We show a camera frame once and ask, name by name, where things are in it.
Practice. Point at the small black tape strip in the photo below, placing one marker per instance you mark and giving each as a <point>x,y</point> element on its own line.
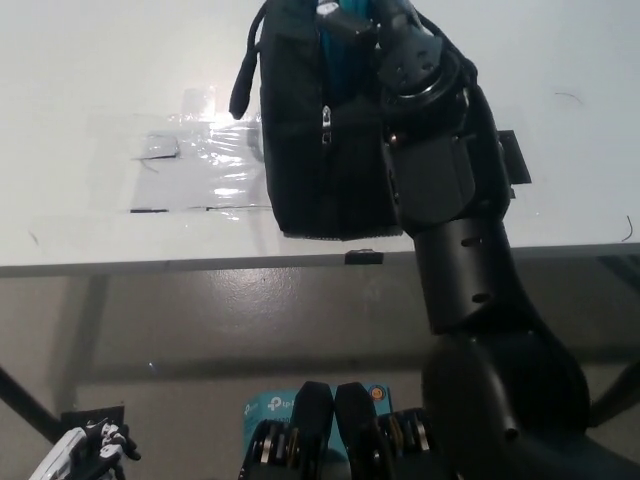
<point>364,256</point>

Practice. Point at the small grey paper patch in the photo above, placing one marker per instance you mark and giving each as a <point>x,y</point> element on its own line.
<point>156,148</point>

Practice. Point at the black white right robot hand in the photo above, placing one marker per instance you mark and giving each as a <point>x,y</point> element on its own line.
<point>405,45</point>

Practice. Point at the teal tp-link box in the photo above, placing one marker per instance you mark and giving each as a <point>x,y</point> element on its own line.
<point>265,407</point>

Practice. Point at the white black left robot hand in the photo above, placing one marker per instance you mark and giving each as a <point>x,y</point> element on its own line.
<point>85,450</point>

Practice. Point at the black fabric zip bag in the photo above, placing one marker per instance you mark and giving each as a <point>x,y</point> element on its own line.
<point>300,175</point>

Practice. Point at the clear plastic sheet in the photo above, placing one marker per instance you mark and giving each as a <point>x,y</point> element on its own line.
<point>220,165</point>

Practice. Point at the black table leg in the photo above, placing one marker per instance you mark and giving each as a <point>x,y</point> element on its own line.
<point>30,405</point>
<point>620,395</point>

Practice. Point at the thin black thread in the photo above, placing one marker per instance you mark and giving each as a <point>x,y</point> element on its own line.
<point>567,94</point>
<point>629,222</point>

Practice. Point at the blue plate stack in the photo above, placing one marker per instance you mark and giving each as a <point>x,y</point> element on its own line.
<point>337,70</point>

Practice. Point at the black tape square marker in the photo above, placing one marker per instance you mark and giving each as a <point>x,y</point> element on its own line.
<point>515,160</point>

